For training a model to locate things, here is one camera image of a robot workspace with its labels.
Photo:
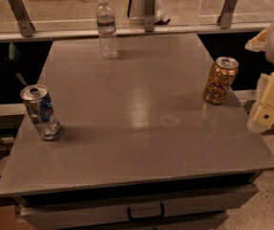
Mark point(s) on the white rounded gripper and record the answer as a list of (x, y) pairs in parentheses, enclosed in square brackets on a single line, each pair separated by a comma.
[(262, 115)]

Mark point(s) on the silver blue redbull can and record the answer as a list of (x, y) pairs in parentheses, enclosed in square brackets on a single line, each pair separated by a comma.
[(40, 109)]

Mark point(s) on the gold soda can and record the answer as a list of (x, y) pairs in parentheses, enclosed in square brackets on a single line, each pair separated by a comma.
[(220, 79)]

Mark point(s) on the clear plastic water bottle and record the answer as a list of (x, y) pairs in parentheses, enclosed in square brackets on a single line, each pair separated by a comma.
[(106, 24)]

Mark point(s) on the right metal bracket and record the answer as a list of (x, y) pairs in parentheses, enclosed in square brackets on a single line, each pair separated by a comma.
[(225, 19)]

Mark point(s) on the metal bracket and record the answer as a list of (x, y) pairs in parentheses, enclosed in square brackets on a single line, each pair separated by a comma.
[(149, 15), (24, 22), (225, 19)]

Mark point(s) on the middle metal bracket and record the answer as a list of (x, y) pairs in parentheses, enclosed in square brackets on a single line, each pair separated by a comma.
[(149, 15)]

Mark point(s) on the grey drawer with black handle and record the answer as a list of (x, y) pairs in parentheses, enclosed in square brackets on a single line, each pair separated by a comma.
[(204, 209)]

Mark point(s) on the metal rail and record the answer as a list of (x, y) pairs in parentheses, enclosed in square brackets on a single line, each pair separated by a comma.
[(195, 29)]

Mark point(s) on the left metal bracket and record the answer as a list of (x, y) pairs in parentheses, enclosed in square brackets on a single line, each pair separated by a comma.
[(24, 22)]

